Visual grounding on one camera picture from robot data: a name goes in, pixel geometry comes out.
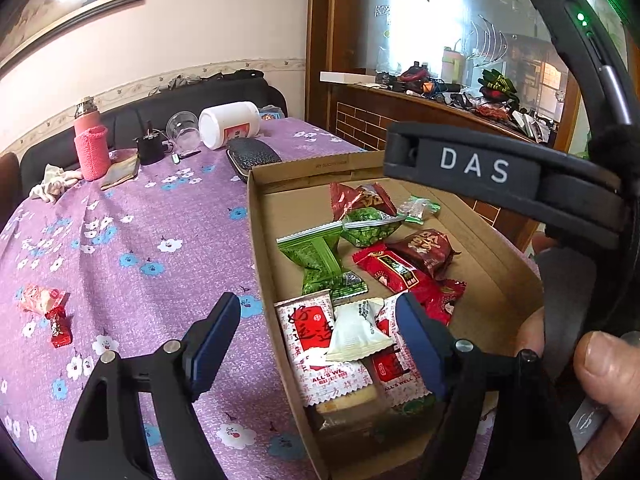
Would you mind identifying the red snack packet cartoon girl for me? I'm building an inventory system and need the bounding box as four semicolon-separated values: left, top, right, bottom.
352;242;466;325

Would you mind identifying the black small cup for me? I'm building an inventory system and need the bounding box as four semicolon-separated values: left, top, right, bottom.
134;122;167;166

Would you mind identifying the green pea snack packet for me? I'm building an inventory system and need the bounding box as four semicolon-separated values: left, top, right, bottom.
277;221;368;302

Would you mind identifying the round green pea packet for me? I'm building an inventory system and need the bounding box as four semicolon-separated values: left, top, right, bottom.
341;207;406;248

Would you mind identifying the brown chair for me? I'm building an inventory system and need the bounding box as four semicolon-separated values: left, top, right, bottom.
0;153;23;229

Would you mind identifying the dark red foil snack packet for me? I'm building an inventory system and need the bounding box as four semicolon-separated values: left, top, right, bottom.
388;229;459;281

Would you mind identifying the clear glass cup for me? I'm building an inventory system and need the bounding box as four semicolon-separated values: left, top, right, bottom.
166;110;201;155

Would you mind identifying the red white snack packet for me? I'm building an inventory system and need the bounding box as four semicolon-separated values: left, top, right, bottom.
274;290;376;408

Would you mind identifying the white plastic jar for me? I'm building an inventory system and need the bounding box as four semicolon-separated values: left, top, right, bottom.
198;101;260;150

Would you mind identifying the wooden partition counter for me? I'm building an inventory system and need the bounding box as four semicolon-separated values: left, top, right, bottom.
304;0;586;252

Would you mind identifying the white triangular snack packet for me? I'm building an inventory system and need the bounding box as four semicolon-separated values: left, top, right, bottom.
324;298;394;362

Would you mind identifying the white crumpled cloth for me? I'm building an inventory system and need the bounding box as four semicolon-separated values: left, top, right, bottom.
28;164;82;203

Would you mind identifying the red foil snack in box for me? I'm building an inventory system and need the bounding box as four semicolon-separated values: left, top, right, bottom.
329;182;397;221

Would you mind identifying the black textured pouch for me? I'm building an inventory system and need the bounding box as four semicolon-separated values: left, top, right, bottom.
226;138;282;183

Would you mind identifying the small red candy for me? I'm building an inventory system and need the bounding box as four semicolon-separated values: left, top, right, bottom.
46;306;73;348

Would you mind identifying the small book stack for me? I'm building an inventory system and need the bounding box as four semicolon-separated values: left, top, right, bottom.
100;148;140;191

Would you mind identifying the clear green small packet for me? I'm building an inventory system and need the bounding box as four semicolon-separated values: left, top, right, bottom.
397;195;440;224

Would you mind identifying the cardboard box tray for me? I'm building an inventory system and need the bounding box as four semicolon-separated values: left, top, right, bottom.
248;152;542;479

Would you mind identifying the black sofa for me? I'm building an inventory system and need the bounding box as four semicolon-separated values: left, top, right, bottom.
21;70;288;196

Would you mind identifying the person right hand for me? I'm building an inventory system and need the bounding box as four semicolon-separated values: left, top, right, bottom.
513;305;640;480

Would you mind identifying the pink transparent snack packet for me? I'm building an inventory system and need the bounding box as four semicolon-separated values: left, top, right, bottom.
17;285;68;315

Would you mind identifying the pink sleeved thermos bottle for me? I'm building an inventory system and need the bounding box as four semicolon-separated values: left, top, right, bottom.
74;96;111;181

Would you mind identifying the purple floral tablecloth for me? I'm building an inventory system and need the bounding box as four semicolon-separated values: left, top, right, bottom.
0;116;542;480

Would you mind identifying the yellow cake snack packet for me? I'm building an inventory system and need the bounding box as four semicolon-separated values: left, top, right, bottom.
305;385;390;432

